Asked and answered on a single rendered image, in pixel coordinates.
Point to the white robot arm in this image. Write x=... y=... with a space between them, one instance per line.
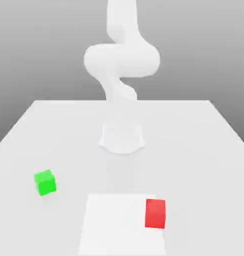
x=122 y=60

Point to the small red cube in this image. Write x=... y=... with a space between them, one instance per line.
x=155 y=213

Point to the small green cube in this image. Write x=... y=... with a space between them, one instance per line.
x=45 y=183

